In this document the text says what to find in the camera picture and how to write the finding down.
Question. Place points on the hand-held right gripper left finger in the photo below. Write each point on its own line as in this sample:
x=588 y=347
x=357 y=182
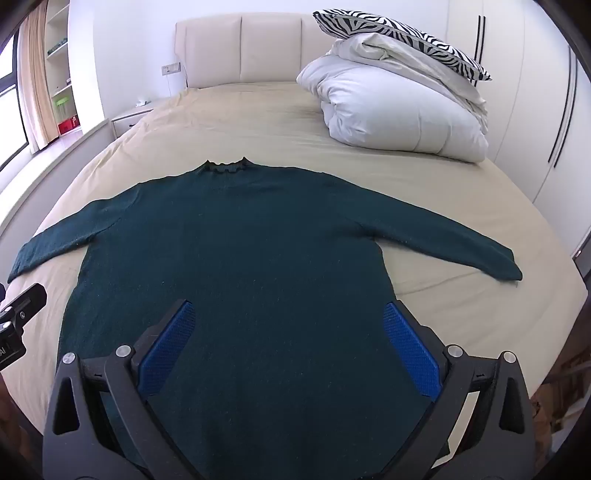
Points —
x=166 y=353

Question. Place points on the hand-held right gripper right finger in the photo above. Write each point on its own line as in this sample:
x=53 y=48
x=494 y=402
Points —
x=411 y=355

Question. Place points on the dark green fleece blanket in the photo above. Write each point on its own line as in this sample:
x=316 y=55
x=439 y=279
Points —
x=258 y=258

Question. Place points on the white window ledge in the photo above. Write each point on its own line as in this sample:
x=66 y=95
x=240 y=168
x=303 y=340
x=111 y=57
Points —
x=51 y=170

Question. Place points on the red box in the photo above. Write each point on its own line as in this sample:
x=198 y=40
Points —
x=68 y=125

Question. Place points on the window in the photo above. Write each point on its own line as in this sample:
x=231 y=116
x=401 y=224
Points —
x=11 y=115

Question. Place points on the green container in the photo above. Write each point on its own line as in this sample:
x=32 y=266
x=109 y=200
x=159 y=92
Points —
x=63 y=107

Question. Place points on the white nightstand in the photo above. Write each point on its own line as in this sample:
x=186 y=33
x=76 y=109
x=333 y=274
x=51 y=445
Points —
x=129 y=119

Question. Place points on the beige curtain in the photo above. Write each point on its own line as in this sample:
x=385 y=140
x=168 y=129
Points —
x=39 y=83

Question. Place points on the bed with beige sheet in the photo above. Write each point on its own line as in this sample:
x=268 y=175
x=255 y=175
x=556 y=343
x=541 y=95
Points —
x=258 y=124

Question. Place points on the white folded duvet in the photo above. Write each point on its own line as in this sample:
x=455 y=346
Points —
x=392 y=106

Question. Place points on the white wardrobe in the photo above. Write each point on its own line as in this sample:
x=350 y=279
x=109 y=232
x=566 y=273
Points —
x=531 y=115

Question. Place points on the cream padded headboard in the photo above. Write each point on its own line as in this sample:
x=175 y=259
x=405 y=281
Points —
x=240 y=50

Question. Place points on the zebra print pillow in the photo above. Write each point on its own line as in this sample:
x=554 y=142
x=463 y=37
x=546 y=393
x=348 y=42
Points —
x=397 y=32

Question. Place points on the white wall shelf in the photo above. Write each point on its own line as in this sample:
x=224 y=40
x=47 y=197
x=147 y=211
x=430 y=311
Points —
x=60 y=60

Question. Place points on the wall socket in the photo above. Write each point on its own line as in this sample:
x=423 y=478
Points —
x=170 y=69

